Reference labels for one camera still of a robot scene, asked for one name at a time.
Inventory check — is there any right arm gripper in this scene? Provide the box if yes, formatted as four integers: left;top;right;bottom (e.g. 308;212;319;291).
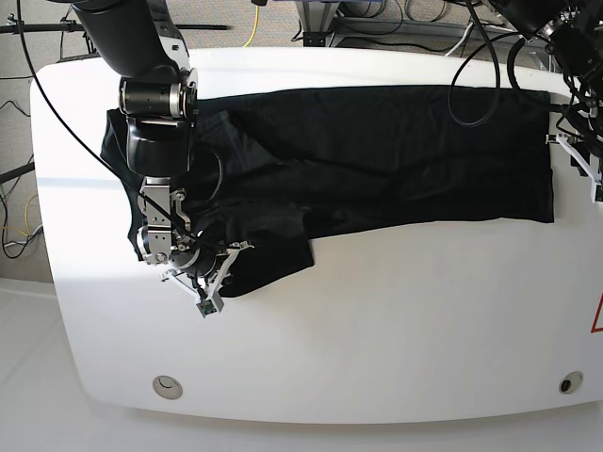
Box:
161;241;253;304

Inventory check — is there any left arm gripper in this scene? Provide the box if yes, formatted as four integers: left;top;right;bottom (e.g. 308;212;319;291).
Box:
546;133;602;185

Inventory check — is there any black T-shirt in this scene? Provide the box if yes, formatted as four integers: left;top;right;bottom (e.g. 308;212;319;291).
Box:
99;84;556;299

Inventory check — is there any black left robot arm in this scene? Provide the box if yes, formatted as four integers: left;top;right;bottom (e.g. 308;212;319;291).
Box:
486;1;602;190

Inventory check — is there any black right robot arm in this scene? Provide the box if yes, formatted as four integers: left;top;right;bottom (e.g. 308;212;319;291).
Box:
72;1;251;316

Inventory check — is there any left table grommet hole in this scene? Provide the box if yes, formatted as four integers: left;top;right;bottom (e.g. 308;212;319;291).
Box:
152;376;183;400

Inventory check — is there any table grommet hole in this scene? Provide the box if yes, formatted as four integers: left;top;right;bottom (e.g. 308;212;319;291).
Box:
559;371;584;395
152;376;183;400

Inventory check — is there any red triangle warning sticker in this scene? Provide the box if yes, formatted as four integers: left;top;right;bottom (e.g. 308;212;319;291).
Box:
591;295;603;333

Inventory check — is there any right table grommet hole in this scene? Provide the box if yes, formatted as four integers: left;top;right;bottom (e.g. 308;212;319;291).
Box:
559;371;584;395

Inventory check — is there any black tripod bar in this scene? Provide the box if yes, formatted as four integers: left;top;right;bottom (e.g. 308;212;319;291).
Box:
1;14;231;36

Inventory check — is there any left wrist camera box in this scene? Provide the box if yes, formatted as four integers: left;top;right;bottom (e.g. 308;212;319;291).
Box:
591;182;603;203

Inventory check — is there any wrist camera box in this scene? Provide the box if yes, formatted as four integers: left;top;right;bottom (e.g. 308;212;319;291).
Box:
591;182;603;203
196;294;224;318

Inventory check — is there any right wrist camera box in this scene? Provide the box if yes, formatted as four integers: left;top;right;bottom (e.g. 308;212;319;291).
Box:
196;294;224;318

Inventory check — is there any yellow cable at left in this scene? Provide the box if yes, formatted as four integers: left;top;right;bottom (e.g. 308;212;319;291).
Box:
1;193;43;239

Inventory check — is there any yellow cable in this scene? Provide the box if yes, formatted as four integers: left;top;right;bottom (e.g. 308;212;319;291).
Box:
243;4;261;49
1;193;43;239

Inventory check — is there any yellow cable at top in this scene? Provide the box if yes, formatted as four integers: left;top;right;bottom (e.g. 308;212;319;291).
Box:
243;4;261;49

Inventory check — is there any grey aluminium frame post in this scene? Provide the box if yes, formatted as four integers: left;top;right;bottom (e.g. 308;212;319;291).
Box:
294;1;340;47

